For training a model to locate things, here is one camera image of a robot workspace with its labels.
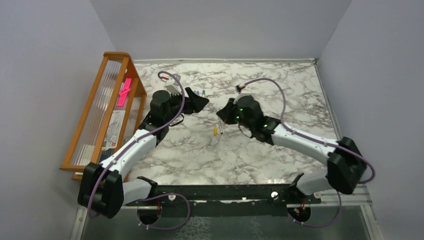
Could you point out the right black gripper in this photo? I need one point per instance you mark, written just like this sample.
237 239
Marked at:
225 113

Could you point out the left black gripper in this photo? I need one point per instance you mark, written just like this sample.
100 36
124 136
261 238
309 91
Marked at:
194 103

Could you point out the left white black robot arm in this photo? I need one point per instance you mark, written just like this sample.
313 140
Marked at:
103 189

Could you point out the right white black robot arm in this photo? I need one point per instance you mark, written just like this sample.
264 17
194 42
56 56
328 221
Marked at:
342 159

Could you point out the pink clip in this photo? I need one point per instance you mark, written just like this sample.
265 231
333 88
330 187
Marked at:
123 93

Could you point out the wooden rack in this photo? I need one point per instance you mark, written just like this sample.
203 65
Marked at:
86 143

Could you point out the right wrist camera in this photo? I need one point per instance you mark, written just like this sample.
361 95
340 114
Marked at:
241 92

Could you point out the black mounting rail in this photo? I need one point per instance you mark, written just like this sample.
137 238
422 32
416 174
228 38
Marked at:
179 201

